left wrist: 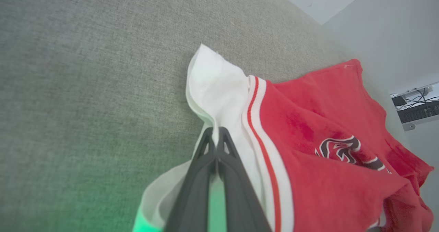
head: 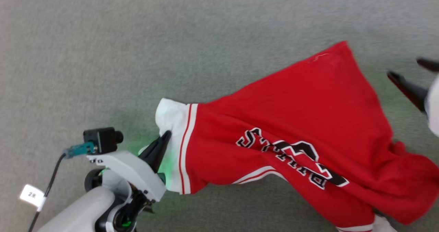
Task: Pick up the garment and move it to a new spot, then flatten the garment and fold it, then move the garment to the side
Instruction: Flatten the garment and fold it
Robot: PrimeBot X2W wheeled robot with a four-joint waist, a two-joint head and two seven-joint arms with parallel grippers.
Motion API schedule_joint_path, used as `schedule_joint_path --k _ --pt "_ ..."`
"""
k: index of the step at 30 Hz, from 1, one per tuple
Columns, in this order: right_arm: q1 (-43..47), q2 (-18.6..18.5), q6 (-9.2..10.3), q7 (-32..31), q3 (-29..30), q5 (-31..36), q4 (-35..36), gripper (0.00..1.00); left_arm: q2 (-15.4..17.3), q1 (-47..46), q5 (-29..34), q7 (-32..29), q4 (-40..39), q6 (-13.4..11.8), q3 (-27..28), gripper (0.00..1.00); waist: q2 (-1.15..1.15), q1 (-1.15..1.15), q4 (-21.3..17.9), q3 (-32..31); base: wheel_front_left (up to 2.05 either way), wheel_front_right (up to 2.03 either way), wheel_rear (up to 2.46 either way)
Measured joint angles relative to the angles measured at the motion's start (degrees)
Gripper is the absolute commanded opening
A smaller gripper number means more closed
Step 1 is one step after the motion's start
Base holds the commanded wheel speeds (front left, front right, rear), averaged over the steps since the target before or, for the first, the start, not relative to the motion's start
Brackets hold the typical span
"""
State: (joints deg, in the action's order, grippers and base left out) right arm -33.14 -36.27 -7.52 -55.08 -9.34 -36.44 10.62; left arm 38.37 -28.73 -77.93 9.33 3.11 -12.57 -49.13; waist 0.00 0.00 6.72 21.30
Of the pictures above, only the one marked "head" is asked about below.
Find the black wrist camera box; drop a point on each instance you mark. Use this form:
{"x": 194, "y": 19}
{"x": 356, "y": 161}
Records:
{"x": 101, "y": 138}

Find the red basketball jersey garment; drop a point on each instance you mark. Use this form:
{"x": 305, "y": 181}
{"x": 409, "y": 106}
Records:
{"x": 291, "y": 122}

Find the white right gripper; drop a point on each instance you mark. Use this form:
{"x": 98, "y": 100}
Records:
{"x": 434, "y": 108}

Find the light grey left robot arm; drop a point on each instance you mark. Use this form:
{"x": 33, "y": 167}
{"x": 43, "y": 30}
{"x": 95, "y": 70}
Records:
{"x": 80, "y": 211}

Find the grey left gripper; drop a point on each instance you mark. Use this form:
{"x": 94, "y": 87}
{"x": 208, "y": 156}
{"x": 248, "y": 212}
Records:
{"x": 132, "y": 170}

